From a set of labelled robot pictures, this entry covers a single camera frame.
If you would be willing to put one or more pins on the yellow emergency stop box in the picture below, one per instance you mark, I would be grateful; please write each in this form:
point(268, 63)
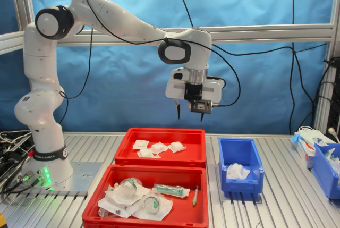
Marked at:
point(2, 221)

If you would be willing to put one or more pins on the red plastic crate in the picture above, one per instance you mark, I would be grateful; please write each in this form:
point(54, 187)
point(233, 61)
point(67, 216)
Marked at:
point(159, 175)
point(164, 135)

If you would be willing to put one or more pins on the white power plug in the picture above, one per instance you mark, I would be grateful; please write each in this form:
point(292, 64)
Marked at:
point(331, 131)

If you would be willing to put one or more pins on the flat white sterile pack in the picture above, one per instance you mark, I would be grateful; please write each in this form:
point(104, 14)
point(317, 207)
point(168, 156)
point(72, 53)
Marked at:
point(114, 208)

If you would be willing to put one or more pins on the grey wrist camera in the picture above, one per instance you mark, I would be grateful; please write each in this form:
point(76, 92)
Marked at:
point(200, 106)

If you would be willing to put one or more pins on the blue face masks pile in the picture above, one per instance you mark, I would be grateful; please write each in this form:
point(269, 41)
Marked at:
point(305, 132)

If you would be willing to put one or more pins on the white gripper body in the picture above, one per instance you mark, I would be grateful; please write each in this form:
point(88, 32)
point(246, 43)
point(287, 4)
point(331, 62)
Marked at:
point(175, 89)

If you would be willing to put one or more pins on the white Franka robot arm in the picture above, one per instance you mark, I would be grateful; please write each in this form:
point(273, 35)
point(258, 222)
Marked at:
point(40, 60)

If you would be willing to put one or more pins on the steel base plate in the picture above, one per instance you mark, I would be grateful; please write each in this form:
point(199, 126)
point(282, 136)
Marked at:
point(85, 177)

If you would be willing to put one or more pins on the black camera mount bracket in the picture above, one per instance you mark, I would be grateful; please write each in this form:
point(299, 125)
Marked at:
point(193, 91)

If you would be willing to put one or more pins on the blue fabric backdrop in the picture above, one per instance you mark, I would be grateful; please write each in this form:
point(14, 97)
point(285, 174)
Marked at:
point(119, 84)

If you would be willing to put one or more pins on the clear packaged items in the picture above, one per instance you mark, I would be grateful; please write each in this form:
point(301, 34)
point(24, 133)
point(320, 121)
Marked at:
point(332, 159)

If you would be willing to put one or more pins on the black electronics rack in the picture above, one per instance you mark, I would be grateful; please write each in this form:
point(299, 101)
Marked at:
point(335, 100)

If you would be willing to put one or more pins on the packaged clear breathing mask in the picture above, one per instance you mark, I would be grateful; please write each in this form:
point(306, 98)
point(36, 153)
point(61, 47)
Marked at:
point(150, 204)
point(127, 188)

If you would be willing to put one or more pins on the small green-tipped syringe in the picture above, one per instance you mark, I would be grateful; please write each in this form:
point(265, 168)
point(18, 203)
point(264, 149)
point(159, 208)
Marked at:
point(195, 197)

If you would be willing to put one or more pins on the aluminium profile frame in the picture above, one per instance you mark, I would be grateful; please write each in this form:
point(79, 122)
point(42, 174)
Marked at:
point(265, 30)

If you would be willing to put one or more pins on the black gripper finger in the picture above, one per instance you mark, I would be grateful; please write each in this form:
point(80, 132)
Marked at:
point(178, 109)
point(202, 116)

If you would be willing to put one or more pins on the small red cap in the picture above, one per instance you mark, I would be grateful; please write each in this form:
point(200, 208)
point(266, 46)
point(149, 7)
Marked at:
point(31, 153)

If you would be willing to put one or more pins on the printed white bandage pack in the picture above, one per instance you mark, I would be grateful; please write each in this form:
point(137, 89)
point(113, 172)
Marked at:
point(140, 144)
point(232, 171)

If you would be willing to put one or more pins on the cardboard face mask box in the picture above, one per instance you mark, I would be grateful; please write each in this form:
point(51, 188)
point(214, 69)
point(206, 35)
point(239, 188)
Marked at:
point(304, 153)

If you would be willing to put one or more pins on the packaged green syringe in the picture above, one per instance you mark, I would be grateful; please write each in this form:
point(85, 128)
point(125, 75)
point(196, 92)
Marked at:
point(171, 190)

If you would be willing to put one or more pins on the clear wrapped bandage pack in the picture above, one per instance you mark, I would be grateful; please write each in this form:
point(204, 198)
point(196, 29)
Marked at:
point(177, 147)
point(145, 153)
point(244, 172)
point(159, 148)

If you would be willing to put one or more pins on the blue plastic bin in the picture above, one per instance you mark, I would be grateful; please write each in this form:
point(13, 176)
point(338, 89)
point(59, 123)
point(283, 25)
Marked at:
point(325, 182)
point(240, 185)

